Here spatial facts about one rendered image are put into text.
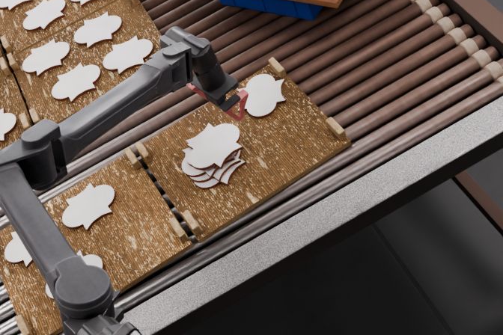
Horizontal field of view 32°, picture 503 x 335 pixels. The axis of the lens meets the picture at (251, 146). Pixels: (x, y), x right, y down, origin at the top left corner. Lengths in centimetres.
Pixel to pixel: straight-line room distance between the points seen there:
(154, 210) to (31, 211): 63
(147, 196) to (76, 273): 80
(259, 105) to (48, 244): 88
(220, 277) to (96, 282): 66
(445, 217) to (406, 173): 104
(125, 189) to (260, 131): 35
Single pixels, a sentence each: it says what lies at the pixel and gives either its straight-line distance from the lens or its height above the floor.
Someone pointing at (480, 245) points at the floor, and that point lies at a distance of 287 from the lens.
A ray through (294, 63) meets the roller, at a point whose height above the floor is 91.
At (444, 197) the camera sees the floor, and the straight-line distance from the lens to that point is 299.
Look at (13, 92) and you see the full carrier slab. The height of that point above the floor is 94.
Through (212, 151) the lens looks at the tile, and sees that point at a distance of 199.
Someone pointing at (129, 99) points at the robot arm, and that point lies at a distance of 167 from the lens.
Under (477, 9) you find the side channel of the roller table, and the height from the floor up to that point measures 95.
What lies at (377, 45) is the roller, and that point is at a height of 92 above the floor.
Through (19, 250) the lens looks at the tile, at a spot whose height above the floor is 94.
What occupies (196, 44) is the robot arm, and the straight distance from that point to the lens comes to 181.
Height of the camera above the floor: 243
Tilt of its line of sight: 48 degrees down
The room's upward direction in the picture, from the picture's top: 24 degrees counter-clockwise
